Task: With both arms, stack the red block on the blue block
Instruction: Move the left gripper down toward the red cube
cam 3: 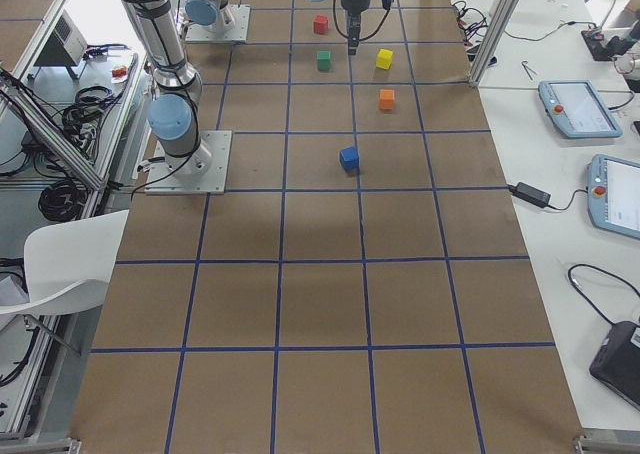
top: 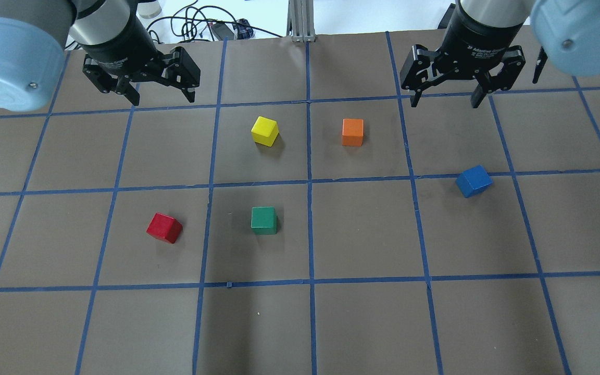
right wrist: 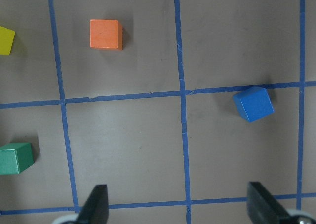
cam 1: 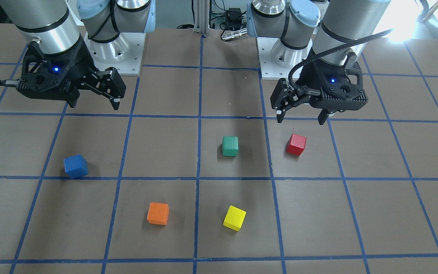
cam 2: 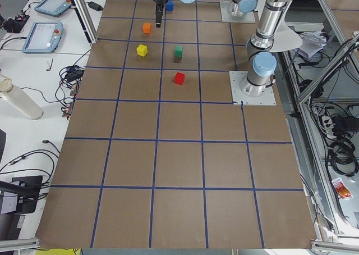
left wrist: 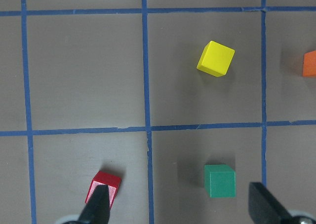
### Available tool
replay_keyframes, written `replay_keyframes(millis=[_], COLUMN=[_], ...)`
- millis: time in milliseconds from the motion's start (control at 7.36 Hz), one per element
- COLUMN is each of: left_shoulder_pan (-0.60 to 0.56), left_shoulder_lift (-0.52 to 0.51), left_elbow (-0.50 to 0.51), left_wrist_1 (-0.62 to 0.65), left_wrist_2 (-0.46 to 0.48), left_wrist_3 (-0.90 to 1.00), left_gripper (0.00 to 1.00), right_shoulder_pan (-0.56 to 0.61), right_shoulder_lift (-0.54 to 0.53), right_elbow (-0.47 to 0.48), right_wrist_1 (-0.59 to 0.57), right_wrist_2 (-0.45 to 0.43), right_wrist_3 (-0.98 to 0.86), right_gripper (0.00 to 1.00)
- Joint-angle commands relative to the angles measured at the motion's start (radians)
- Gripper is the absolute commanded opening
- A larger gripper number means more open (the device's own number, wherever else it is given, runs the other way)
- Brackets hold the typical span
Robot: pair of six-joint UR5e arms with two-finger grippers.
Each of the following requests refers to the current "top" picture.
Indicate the black gripper blue side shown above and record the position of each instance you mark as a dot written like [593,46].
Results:
[482,35]

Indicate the black gripper red side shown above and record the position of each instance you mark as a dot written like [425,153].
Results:
[117,46]

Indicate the red wooden block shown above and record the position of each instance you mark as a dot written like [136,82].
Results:
[164,228]

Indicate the robot arm near blue block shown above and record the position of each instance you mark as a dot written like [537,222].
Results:
[568,32]

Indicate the robot arm near red block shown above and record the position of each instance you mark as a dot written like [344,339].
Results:
[32,37]

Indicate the blue wooden block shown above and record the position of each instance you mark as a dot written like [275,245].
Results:
[474,181]

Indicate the orange wooden block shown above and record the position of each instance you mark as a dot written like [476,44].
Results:
[353,132]

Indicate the yellow wooden block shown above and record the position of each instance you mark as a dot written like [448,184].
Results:
[265,131]

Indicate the green wooden block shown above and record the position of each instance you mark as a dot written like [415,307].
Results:
[264,220]

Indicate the black power adapter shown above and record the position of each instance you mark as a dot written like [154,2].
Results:
[222,31]

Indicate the aluminium extrusion post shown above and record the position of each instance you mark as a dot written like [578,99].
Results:
[300,21]

